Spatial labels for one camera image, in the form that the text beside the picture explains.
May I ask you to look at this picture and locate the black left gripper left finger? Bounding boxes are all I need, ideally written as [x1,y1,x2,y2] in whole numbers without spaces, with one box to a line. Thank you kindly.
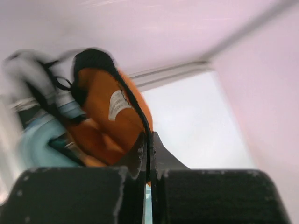
[0,134,147,224]

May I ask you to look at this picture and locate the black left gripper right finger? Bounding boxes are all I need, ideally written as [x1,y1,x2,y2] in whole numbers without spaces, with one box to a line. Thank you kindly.
[149,132,291,224]

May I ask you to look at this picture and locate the orange bra black straps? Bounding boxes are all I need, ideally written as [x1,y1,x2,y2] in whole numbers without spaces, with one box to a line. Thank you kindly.
[46,48,155,168]

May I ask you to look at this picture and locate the grey bra in basin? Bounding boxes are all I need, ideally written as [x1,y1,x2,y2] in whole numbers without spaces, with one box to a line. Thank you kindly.
[3,49,77,119]

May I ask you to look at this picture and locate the blue plastic basin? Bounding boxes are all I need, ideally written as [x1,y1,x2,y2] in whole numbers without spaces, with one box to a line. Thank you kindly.
[16,105,78,169]

